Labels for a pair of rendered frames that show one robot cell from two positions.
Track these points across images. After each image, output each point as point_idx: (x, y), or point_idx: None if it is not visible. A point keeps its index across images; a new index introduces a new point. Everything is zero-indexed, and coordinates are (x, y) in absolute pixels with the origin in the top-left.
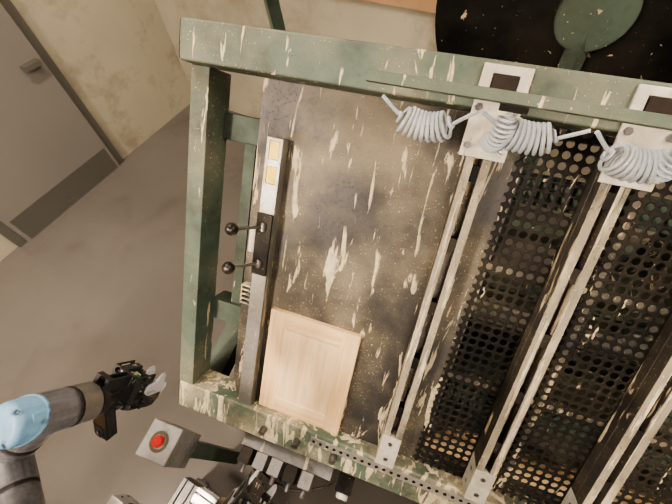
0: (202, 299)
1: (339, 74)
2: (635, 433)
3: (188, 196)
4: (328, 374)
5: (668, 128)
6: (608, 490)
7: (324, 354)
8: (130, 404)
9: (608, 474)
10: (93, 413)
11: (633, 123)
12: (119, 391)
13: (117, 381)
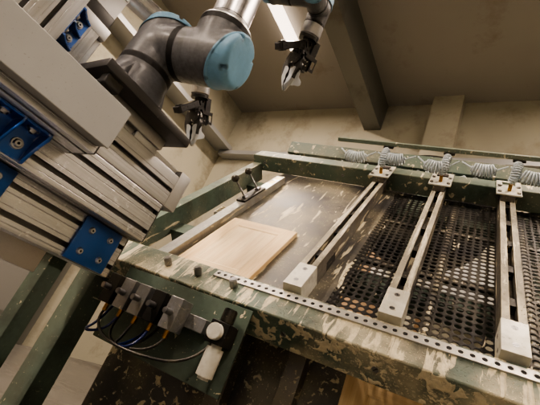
0: (182, 210)
1: (321, 161)
2: (507, 264)
3: (219, 179)
4: (259, 247)
5: (436, 147)
6: (517, 302)
7: (262, 238)
8: (200, 112)
9: (507, 288)
10: (206, 89)
11: (426, 146)
12: (202, 108)
13: (210, 104)
